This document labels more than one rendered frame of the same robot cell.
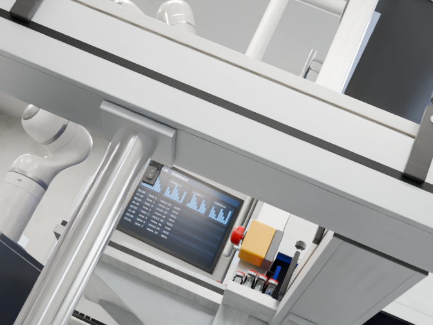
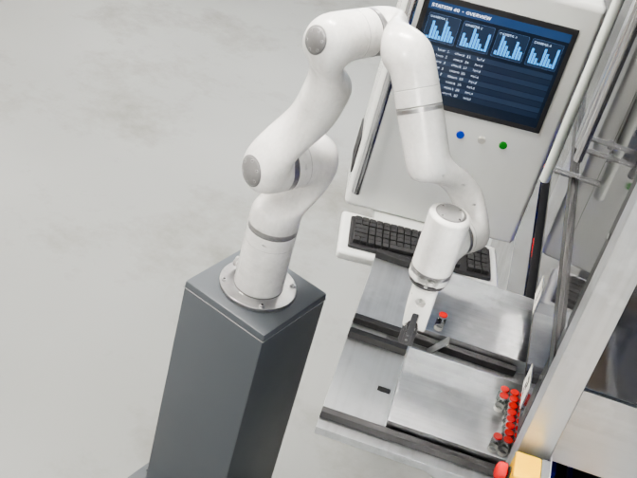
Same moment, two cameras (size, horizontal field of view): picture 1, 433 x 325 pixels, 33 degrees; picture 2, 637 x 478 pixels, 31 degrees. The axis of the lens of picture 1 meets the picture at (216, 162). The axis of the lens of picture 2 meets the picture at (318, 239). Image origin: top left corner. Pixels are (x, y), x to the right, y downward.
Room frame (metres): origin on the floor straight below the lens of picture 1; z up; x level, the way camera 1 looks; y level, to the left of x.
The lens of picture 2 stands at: (-0.15, 0.42, 2.58)
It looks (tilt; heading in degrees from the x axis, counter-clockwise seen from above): 35 degrees down; 358
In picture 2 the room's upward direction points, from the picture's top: 16 degrees clockwise
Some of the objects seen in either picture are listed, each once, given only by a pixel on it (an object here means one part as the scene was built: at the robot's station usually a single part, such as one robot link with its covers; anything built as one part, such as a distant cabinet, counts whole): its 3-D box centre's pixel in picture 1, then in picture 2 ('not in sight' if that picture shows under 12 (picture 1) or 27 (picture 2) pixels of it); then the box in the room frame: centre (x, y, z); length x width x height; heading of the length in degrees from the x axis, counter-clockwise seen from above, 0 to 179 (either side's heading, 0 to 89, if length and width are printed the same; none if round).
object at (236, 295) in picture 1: (256, 305); not in sight; (1.46, -0.20, 0.87); 0.14 x 0.13 x 0.02; 84
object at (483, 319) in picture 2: not in sight; (485, 321); (2.08, -0.10, 0.90); 0.34 x 0.26 x 0.04; 84
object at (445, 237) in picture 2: not in sight; (443, 239); (1.70, 0.13, 1.35); 0.09 x 0.08 x 0.13; 134
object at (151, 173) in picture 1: (153, 169); (408, 335); (1.68, 0.13, 1.12); 0.03 x 0.03 x 0.07; 84
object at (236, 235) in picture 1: (240, 236); (503, 472); (1.49, -0.11, 1.00); 0.04 x 0.04 x 0.04; 84
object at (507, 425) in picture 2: not in sight; (508, 422); (1.74, -0.15, 0.91); 0.18 x 0.02 x 0.05; 174
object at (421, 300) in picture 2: not in sight; (421, 295); (1.69, 0.13, 1.21); 0.10 x 0.07 x 0.11; 174
